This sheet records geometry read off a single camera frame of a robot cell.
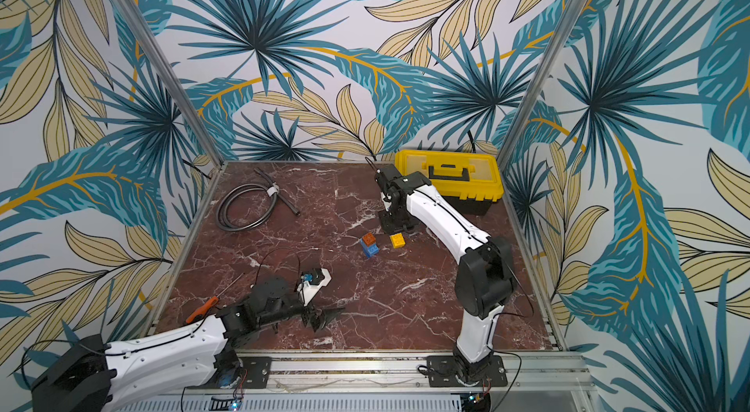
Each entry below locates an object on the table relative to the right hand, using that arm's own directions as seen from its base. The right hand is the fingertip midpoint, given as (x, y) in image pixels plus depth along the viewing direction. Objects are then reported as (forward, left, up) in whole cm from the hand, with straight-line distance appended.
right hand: (394, 228), depth 86 cm
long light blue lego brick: (-3, +8, -8) cm, 12 cm away
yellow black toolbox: (+14, -24, +4) cm, 28 cm away
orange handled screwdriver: (-18, +54, -11) cm, 58 cm away
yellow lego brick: (-4, -1, 0) cm, 4 cm away
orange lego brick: (-1, +8, -4) cm, 9 cm away
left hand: (-18, +17, -5) cm, 26 cm away
